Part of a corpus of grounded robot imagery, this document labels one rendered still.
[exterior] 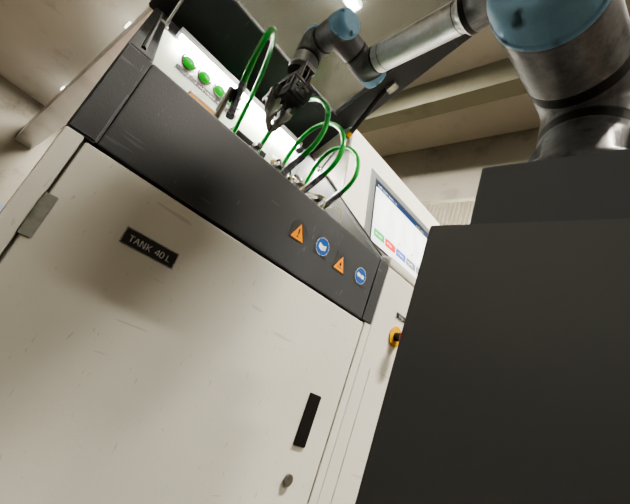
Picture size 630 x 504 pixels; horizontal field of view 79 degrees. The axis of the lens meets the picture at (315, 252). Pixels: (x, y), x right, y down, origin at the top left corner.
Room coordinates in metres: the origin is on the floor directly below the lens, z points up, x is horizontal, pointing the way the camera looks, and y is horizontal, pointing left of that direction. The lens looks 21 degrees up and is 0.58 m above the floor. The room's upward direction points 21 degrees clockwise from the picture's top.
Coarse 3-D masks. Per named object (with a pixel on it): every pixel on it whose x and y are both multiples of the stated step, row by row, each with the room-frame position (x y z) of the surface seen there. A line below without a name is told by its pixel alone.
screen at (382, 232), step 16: (384, 192) 1.27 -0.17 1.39; (368, 208) 1.20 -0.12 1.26; (384, 208) 1.27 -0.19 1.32; (400, 208) 1.35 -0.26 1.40; (368, 224) 1.19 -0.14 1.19; (384, 224) 1.26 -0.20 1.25; (400, 224) 1.34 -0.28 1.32; (416, 224) 1.43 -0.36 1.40; (384, 240) 1.25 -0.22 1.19; (400, 240) 1.33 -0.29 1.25; (416, 240) 1.42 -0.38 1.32; (384, 256) 1.25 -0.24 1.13; (400, 256) 1.32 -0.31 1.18; (416, 256) 1.41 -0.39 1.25; (416, 272) 1.39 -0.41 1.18
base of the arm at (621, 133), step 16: (576, 112) 0.33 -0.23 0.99; (592, 112) 0.32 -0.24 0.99; (608, 112) 0.32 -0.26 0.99; (624, 112) 0.31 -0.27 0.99; (544, 128) 0.37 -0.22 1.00; (560, 128) 0.35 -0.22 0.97; (576, 128) 0.33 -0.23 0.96; (592, 128) 0.32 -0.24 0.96; (608, 128) 0.31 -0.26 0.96; (624, 128) 0.31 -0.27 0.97; (544, 144) 0.36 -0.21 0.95; (560, 144) 0.33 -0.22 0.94; (576, 144) 0.32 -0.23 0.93; (592, 144) 0.31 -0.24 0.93; (608, 144) 0.30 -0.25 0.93; (624, 144) 0.31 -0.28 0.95; (528, 160) 0.38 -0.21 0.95
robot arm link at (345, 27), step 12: (336, 12) 0.70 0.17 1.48; (348, 12) 0.70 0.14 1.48; (324, 24) 0.74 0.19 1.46; (336, 24) 0.71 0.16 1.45; (348, 24) 0.71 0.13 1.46; (324, 36) 0.76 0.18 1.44; (336, 36) 0.74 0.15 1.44; (348, 36) 0.73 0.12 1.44; (324, 48) 0.79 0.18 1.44; (336, 48) 0.77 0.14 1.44; (348, 48) 0.76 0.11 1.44; (360, 48) 0.77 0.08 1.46; (348, 60) 0.80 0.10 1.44
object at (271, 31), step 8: (272, 32) 0.68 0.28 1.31; (264, 40) 0.66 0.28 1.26; (272, 40) 0.79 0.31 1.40; (256, 48) 0.66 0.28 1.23; (272, 48) 0.83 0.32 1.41; (256, 56) 0.67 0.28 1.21; (248, 64) 0.68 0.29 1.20; (264, 64) 0.89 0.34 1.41; (248, 72) 0.69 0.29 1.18; (264, 72) 0.92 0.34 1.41; (256, 80) 0.95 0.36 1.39; (256, 88) 0.96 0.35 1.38; (248, 104) 0.99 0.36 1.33; (240, 120) 1.01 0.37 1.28
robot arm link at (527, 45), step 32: (512, 0) 0.27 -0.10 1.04; (544, 0) 0.25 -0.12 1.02; (576, 0) 0.24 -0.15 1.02; (608, 0) 0.24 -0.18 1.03; (512, 32) 0.29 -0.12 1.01; (544, 32) 0.27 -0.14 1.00; (576, 32) 0.26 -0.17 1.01; (608, 32) 0.26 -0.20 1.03; (544, 64) 0.30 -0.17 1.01; (576, 64) 0.29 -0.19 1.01; (608, 64) 0.29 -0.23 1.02; (544, 96) 0.34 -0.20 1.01
